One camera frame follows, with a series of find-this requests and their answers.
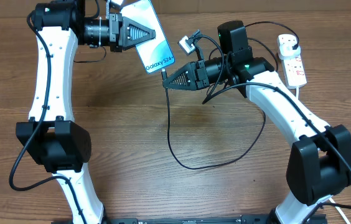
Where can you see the white power strip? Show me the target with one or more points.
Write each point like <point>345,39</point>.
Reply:
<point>293,69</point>

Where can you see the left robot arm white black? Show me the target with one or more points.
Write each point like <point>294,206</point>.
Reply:
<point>50,135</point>

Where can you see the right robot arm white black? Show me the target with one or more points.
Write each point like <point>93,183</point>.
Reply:
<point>319,165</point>

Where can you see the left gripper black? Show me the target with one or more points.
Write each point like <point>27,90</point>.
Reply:
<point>126,24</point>

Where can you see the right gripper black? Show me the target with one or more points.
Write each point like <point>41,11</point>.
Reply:
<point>195,71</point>

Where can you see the Samsung Galaxy smartphone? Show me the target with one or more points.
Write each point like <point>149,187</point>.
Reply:
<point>156,53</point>

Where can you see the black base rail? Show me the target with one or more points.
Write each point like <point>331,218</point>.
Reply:
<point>244,219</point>

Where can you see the white charger plug adapter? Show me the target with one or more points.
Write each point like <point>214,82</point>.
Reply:
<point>286,51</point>

